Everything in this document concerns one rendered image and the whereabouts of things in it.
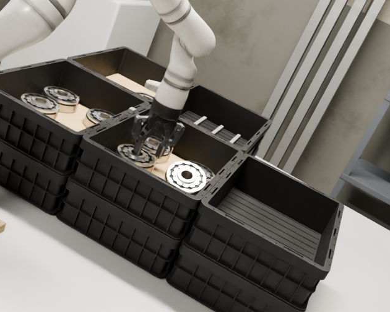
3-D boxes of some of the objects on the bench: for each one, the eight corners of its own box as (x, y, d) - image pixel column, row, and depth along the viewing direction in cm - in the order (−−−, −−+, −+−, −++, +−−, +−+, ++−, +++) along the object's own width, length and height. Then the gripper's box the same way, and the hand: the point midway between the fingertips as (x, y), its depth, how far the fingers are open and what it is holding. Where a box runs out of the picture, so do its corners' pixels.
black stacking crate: (280, 355, 118) (304, 314, 113) (160, 285, 123) (179, 243, 119) (306, 270, 154) (325, 236, 150) (212, 218, 159) (229, 184, 155)
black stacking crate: (160, 285, 123) (179, 243, 119) (51, 220, 128) (65, 177, 124) (212, 218, 159) (229, 184, 155) (125, 170, 165) (138, 136, 160)
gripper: (147, 100, 127) (124, 159, 134) (201, 112, 135) (177, 167, 142) (137, 86, 133) (116, 143, 139) (189, 98, 141) (166, 152, 147)
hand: (148, 150), depth 140 cm, fingers open, 5 cm apart
